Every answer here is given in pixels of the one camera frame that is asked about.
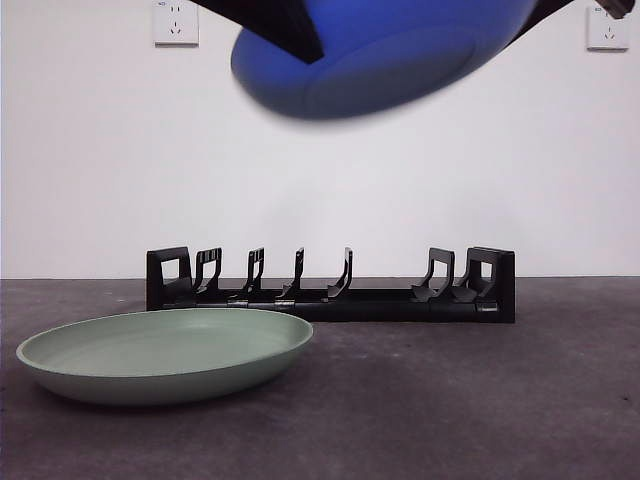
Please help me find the black plastic plate rack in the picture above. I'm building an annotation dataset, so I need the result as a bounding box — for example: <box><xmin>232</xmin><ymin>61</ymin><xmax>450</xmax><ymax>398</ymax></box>
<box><xmin>145</xmin><ymin>245</ymin><xmax>516</xmax><ymax>324</ymax></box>

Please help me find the blue round plate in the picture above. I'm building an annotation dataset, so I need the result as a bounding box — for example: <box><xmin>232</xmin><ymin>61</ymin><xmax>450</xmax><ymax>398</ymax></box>
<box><xmin>229</xmin><ymin>0</ymin><xmax>540</xmax><ymax>122</ymax></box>

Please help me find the pale green round plate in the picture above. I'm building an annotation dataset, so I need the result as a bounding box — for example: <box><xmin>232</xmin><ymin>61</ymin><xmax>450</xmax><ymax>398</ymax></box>
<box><xmin>15</xmin><ymin>307</ymin><xmax>315</xmax><ymax>407</ymax></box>

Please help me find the white wall socket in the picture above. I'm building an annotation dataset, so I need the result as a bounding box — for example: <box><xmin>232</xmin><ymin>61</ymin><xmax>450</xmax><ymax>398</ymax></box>
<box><xmin>586</xmin><ymin>4</ymin><xmax>630</xmax><ymax>52</ymax></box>
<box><xmin>153</xmin><ymin>0</ymin><xmax>200</xmax><ymax>49</ymax></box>

